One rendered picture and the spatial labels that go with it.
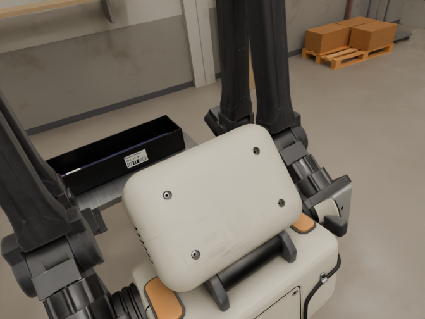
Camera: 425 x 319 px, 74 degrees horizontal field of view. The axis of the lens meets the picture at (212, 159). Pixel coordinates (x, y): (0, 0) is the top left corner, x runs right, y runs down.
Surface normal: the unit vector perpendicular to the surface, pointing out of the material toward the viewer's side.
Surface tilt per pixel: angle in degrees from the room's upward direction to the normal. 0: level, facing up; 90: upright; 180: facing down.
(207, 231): 48
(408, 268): 0
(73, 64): 90
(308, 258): 16
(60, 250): 40
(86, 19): 90
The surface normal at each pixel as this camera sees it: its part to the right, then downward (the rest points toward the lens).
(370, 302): -0.10, -0.78
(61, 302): 0.04, -0.23
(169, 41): 0.45, 0.52
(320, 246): 0.05, -0.61
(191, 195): 0.33, -0.17
